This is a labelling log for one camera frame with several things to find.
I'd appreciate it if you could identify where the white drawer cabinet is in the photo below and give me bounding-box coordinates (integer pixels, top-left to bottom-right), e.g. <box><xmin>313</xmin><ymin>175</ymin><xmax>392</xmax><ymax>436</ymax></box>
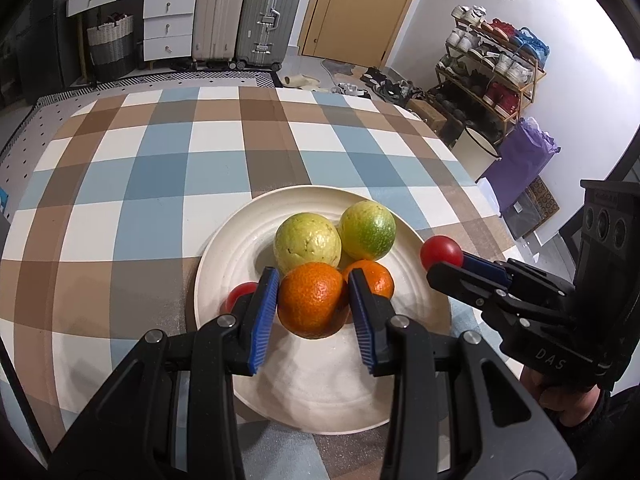
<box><xmin>66</xmin><ymin>0</ymin><xmax>195</xmax><ymax>62</ymax></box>

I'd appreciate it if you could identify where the purple bag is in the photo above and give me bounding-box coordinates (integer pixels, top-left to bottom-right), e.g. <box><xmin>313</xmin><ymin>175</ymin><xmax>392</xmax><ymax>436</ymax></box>
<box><xmin>482</xmin><ymin>117</ymin><xmax>561</xmax><ymax>212</ymax></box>

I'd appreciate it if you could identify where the wooden shoe rack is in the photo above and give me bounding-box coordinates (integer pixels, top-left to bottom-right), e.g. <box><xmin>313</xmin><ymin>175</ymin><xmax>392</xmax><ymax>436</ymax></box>
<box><xmin>433</xmin><ymin>6</ymin><xmax>547</xmax><ymax>146</ymax></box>

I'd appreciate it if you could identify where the checkered tablecloth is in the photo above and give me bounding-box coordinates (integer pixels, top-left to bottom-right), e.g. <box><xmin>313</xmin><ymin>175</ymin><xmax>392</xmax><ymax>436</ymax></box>
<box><xmin>0</xmin><ymin>84</ymin><xmax>516</xmax><ymax>480</ymax></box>

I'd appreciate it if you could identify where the person's right hand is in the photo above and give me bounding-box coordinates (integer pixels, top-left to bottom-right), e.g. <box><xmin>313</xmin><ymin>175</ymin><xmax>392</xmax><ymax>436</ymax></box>
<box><xmin>520</xmin><ymin>367</ymin><xmax>601</xmax><ymax>427</ymax></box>

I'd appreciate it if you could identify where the orange tangerine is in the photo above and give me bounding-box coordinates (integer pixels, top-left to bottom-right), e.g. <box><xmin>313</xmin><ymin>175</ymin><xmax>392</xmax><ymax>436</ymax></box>
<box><xmin>278</xmin><ymin>262</ymin><xmax>349</xmax><ymax>339</ymax></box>
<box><xmin>342</xmin><ymin>259</ymin><xmax>395</xmax><ymax>299</ymax></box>

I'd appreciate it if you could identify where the cream round plate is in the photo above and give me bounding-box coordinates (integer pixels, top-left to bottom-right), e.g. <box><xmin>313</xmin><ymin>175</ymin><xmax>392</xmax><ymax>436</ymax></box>
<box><xmin>193</xmin><ymin>185</ymin><xmax>454</xmax><ymax>436</ymax></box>

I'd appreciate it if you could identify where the silver suitcase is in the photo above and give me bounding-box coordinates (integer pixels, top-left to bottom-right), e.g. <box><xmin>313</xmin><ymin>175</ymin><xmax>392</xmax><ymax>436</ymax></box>
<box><xmin>235</xmin><ymin>0</ymin><xmax>299</xmax><ymax>72</ymax></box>

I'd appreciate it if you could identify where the red tomato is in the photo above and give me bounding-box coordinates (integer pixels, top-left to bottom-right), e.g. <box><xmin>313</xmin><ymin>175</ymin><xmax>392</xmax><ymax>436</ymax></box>
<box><xmin>224</xmin><ymin>282</ymin><xmax>257</xmax><ymax>312</ymax></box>
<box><xmin>420</xmin><ymin>235</ymin><xmax>464</xmax><ymax>271</ymax></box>

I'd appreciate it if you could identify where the woven laundry basket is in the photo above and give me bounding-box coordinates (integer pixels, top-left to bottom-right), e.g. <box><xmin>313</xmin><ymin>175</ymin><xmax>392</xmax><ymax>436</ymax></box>
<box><xmin>87</xmin><ymin>13</ymin><xmax>136</xmax><ymax>82</ymax></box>

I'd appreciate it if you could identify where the green yellow guava fruit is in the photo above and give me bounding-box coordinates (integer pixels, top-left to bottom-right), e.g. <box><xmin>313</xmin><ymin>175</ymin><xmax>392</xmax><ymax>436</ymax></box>
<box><xmin>337</xmin><ymin>200</ymin><xmax>396</xmax><ymax>261</ymax></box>

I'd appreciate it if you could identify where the beige suitcase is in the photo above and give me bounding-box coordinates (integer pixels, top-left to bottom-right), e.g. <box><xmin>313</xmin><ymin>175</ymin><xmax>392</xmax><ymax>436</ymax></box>
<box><xmin>192</xmin><ymin>0</ymin><xmax>243</xmax><ymax>68</ymax></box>

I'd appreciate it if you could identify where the cream trash bin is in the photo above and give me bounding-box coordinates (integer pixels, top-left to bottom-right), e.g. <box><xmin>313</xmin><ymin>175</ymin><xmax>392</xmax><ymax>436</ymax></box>
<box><xmin>451</xmin><ymin>127</ymin><xmax>500</xmax><ymax>181</ymax></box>

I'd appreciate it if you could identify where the wooden door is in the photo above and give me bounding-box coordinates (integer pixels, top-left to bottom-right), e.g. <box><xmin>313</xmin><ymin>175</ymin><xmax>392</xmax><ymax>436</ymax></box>
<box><xmin>298</xmin><ymin>0</ymin><xmax>412</xmax><ymax>68</ymax></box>

